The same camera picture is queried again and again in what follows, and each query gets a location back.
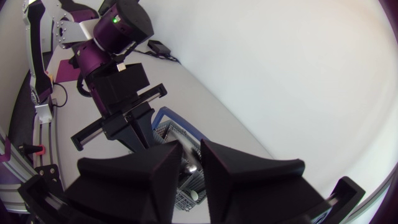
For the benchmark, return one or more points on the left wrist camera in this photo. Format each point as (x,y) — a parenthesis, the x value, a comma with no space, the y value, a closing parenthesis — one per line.
(121,81)

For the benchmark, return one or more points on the black power brick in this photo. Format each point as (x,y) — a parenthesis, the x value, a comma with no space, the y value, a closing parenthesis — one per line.
(159,47)

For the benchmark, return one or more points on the grey cutlery basket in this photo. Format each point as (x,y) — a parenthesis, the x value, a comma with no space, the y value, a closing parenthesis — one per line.
(190,183)

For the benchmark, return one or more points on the dark mat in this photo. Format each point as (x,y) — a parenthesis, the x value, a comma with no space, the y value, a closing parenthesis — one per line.
(66,71)

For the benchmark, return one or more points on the steel spoon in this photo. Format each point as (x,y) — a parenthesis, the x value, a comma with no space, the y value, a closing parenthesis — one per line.
(190,169)

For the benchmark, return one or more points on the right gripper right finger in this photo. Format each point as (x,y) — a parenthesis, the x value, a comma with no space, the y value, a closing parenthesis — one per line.
(248,189)

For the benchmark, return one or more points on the pale plastic spoon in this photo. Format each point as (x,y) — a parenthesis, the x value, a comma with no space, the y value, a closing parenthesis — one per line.
(194,195)

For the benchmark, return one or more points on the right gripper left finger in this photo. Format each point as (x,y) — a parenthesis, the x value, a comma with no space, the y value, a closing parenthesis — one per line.
(130,186)

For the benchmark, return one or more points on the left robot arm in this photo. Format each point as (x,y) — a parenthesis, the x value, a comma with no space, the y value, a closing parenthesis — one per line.
(121,29)

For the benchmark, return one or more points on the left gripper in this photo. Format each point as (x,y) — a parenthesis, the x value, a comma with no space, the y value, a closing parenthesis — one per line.
(107,104)

